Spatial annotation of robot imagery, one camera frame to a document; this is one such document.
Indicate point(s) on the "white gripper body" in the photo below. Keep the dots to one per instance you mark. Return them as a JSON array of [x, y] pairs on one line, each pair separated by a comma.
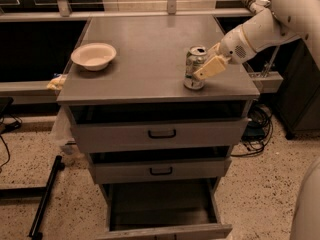
[[233, 46]]

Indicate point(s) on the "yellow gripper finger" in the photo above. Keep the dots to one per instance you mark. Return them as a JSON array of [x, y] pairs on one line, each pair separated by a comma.
[[215, 65], [214, 50]]

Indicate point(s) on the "silver 7up can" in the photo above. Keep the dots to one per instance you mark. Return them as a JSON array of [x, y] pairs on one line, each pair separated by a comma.
[[195, 58]]

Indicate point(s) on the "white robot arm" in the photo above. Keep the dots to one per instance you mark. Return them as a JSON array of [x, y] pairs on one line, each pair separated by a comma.
[[276, 22]]

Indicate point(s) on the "grey drawer cabinet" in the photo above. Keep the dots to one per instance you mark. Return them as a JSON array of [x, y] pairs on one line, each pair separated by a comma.
[[227, 96]]

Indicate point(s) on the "top grey drawer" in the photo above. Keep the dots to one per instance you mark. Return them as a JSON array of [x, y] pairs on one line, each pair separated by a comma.
[[97, 138]]

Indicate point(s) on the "grey drawer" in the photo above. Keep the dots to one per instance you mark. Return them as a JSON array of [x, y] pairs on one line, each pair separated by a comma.
[[97, 138], [112, 173], [165, 210]]

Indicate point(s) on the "bottom grey drawer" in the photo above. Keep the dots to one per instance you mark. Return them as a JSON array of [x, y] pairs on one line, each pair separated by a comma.
[[165, 210]]

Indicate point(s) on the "middle grey drawer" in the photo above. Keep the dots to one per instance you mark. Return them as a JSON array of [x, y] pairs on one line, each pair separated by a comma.
[[112, 173]]

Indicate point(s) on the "white power strip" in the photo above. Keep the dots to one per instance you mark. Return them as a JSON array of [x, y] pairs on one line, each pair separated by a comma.
[[255, 6]]

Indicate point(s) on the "dark cabinet at right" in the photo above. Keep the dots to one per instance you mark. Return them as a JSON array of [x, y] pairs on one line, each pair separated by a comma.
[[297, 101]]

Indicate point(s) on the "white paper bowl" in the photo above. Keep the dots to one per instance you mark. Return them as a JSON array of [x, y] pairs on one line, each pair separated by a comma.
[[94, 56]]

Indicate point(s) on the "yellow crumpled wrapper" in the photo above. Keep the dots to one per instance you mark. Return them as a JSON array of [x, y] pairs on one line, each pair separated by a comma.
[[57, 83]]

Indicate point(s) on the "clear plastic bag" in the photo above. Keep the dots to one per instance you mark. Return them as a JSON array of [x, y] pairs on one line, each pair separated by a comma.
[[61, 132]]

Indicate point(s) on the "black metal floor bar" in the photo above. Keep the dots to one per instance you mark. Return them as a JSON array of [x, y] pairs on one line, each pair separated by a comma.
[[34, 232]]

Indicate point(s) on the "grey metal frame rail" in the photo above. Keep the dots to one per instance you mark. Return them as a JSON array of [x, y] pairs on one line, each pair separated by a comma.
[[26, 89]]

